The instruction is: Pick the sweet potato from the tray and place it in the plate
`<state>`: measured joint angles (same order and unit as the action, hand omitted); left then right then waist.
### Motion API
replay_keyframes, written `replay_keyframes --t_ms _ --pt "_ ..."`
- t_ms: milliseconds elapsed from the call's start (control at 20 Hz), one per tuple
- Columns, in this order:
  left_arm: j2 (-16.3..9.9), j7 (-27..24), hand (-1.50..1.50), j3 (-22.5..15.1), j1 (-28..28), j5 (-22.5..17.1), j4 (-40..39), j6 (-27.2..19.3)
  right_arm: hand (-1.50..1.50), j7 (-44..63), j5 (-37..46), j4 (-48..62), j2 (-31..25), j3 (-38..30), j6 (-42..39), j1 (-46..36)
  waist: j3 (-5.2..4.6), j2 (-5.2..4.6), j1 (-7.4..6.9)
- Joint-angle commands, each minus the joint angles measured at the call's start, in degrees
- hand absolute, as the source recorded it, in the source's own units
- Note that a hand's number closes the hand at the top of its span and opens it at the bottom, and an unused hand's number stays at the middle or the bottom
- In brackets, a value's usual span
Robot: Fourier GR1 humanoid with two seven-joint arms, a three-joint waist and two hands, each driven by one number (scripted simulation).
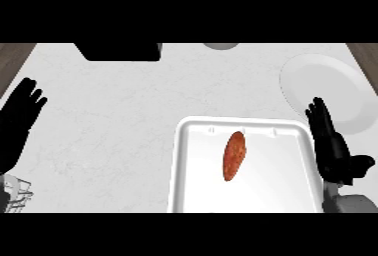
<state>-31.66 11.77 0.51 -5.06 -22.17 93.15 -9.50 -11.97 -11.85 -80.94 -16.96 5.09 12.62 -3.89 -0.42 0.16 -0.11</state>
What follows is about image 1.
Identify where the black box appliance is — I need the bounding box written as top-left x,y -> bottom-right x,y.
72,43 -> 163,62

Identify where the orange sweet potato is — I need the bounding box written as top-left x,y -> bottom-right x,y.
221,130 -> 248,183

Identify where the grey round object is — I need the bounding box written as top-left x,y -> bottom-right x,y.
202,43 -> 240,51

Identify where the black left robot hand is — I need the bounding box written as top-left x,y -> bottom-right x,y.
0,77 -> 50,176

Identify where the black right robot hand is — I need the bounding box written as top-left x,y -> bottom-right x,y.
304,96 -> 376,186

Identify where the white rectangular tray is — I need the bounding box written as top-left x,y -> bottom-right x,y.
166,115 -> 326,214

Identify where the white round plate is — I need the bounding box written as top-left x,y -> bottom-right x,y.
279,53 -> 378,135

